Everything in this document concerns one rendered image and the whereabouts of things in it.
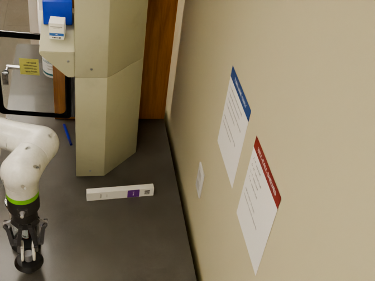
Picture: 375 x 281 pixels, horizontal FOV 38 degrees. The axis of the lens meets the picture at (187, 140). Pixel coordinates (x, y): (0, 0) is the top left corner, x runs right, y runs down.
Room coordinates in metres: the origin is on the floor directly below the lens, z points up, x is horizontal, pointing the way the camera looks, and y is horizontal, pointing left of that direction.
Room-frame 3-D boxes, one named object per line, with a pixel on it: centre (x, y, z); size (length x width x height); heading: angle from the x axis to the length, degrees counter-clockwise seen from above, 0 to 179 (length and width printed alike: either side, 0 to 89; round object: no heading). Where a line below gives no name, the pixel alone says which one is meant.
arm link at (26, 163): (1.10, 0.44, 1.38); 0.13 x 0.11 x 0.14; 172
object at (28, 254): (1.09, 0.45, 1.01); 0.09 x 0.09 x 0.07
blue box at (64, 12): (1.77, 0.53, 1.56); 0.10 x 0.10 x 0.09; 15
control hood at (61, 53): (1.70, 0.51, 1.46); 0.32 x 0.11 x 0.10; 15
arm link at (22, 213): (1.08, 0.45, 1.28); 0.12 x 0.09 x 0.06; 15
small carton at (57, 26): (1.65, 0.50, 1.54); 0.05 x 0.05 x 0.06; 9
